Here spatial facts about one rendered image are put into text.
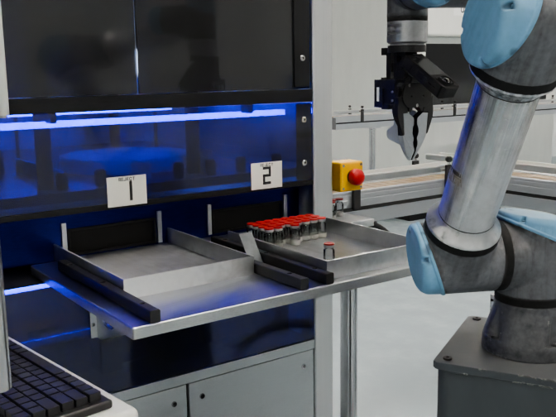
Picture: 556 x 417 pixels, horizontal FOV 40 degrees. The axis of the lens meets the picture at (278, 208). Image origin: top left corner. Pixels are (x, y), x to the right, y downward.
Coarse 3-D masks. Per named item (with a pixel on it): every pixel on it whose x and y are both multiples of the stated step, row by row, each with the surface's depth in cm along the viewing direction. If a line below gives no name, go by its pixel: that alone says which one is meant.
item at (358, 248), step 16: (336, 224) 174; (352, 224) 169; (240, 240) 160; (256, 240) 155; (320, 240) 168; (336, 240) 168; (352, 240) 168; (368, 240) 166; (384, 240) 161; (400, 240) 157; (288, 256) 146; (304, 256) 142; (320, 256) 153; (336, 256) 153; (352, 256) 140; (368, 256) 142; (384, 256) 145; (400, 256) 147; (336, 272) 138; (352, 272) 140
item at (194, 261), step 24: (168, 240) 168; (192, 240) 159; (96, 264) 150; (120, 264) 150; (144, 264) 150; (168, 264) 149; (192, 264) 149; (216, 264) 137; (240, 264) 140; (120, 288) 128; (144, 288) 129; (168, 288) 132
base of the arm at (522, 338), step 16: (496, 304) 126; (512, 304) 122; (528, 304) 121; (544, 304) 120; (496, 320) 125; (512, 320) 122; (528, 320) 121; (544, 320) 121; (496, 336) 126; (512, 336) 122; (528, 336) 121; (544, 336) 120; (496, 352) 124; (512, 352) 122; (528, 352) 120; (544, 352) 120
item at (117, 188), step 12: (108, 180) 150; (120, 180) 152; (132, 180) 153; (144, 180) 155; (108, 192) 150; (120, 192) 152; (132, 192) 153; (144, 192) 155; (108, 204) 151; (120, 204) 152; (132, 204) 154
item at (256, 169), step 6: (264, 162) 171; (270, 162) 172; (276, 162) 173; (252, 168) 170; (258, 168) 170; (276, 168) 173; (252, 174) 170; (258, 174) 171; (264, 174) 172; (276, 174) 174; (252, 180) 170; (258, 180) 171; (270, 180) 173; (276, 180) 174; (252, 186) 170; (258, 186) 171; (264, 186) 172; (270, 186) 173; (276, 186) 174
